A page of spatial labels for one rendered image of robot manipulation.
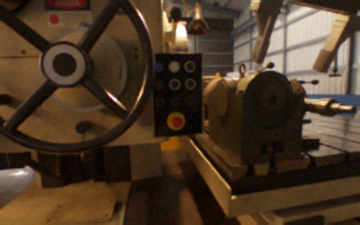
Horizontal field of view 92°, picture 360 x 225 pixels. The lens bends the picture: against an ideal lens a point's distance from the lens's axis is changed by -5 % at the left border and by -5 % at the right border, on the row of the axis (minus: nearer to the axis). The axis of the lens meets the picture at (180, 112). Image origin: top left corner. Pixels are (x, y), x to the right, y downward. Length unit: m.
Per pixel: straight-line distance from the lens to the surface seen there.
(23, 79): 0.74
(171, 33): 0.69
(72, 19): 0.70
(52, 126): 0.71
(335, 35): 0.44
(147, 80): 0.39
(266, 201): 0.69
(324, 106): 0.69
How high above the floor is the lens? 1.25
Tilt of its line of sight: 7 degrees down
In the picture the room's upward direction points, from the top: 2 degrees counter-clockwise
